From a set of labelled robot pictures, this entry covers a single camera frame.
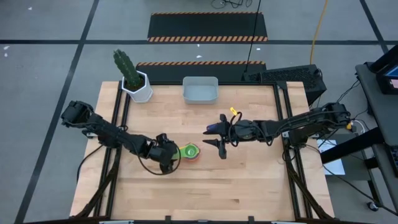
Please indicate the white paper sheet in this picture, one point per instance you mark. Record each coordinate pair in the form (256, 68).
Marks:
(334, 158)

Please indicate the orange measuring cup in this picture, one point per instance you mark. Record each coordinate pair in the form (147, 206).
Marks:
(194, 160)

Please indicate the silver aluminium bracket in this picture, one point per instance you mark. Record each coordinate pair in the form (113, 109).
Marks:
(116, 222)
(289, 222)

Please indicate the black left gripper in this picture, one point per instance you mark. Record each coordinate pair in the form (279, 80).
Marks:
(161, 151)

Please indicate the black mat with striped edges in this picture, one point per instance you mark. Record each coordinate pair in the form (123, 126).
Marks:
(199, 73)
(206, 26)

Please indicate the white plastic basket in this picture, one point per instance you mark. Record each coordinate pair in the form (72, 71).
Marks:
(200, 93)

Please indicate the black caster wheel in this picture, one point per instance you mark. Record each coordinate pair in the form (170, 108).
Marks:
(372, 206)

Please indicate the green measuring cup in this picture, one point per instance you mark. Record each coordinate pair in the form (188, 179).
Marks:
(190, 151)

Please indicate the green cactus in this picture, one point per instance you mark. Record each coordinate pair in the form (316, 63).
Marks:
(127, 68)

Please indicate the black computer case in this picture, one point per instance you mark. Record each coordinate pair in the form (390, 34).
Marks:
(289, 77)

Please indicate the dark laptop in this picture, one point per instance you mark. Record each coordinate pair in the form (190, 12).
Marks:
(387, 77)

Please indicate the white hexagonal planter pot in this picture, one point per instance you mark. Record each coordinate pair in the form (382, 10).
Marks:
(141, 93)

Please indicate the grey side desk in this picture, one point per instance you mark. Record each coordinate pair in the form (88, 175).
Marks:
(382, 118)

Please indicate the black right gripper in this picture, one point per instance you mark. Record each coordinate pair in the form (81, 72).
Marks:
(245, 130)

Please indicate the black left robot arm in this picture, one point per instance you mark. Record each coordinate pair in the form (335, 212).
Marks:
(109, 133)

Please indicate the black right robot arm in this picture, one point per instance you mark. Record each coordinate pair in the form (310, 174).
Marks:
(304, 124)

